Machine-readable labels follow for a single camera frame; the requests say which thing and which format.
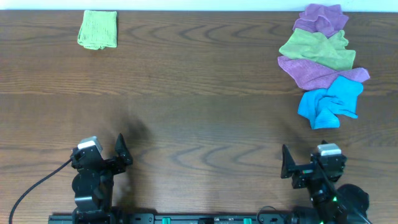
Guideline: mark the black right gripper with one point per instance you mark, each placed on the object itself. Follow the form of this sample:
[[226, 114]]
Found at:
[[303, 170]]

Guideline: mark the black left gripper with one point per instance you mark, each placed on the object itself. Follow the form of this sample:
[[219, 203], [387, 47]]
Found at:
[[107, 165]]

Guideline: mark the light green microfiber cloth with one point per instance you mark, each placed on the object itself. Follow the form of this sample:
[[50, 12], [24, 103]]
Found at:
[[98, 30]]

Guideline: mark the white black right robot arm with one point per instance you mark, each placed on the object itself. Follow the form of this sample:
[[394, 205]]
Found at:
[[346, 204]]

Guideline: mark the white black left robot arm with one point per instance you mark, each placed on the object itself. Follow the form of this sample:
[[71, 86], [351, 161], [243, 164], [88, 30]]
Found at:
[[93, 185]]

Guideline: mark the blue microfiber cloth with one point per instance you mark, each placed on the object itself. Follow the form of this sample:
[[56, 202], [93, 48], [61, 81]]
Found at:
[[323, 106]]

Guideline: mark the purple microfiber cloth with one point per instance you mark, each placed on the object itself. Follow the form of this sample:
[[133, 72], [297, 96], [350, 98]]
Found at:
[[310, 75]]

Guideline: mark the olive green crumpled cloth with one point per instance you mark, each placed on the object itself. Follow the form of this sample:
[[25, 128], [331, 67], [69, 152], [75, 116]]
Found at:
[[330, 52]]

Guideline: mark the upper purple crumpled cloth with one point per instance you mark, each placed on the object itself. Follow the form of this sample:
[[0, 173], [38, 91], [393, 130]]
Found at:
[[327, 20]]

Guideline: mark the green plastic clip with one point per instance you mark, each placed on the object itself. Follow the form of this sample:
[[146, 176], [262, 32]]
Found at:
[[166, 220], [247, 221]]

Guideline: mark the black aluminium mounting rail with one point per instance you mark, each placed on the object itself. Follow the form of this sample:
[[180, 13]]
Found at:
[[265, 218]]

